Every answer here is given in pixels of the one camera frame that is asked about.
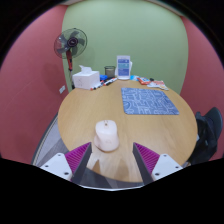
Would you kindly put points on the light blue packet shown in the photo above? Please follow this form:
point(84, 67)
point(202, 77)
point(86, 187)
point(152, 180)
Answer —
point(134, 78)

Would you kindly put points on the small black object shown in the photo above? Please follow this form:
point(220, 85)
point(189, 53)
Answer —
point(151, 79)

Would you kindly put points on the standing fan with red pole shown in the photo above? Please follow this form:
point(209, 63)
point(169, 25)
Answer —
point(70, 42)

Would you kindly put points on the red snack packet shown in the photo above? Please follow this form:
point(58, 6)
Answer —
point(144, 81)

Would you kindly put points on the black office chair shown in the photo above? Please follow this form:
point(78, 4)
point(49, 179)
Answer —
point(206, 133)

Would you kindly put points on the white tissue box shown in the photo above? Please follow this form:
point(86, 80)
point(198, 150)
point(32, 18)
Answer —
point(85, 80)

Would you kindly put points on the whiteboard marker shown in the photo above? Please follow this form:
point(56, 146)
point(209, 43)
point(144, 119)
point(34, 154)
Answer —
point(97, 86)
point(110, 81)

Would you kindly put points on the white wall socket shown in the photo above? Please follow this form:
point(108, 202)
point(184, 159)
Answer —
point(62, 89)

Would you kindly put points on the blue whiteboard eraser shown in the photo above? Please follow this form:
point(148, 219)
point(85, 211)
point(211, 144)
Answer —
point(103, 77)

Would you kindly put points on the blue patterned mouse pad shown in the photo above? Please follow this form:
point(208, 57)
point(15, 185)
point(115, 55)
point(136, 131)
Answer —
point(148, 101)

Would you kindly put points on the dark translucent cup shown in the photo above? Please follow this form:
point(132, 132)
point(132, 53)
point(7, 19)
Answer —
point(109, 72)

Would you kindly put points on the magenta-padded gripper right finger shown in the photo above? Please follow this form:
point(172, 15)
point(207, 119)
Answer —
point(163, 163)

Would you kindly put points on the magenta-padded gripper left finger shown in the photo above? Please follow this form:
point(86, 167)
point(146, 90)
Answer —
point(60, 163)

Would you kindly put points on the acrylic sign stand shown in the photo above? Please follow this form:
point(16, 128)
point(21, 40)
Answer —
point(123, 67)

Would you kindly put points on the pale pink computer mouse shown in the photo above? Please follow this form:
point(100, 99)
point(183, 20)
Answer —
point(106, 135)

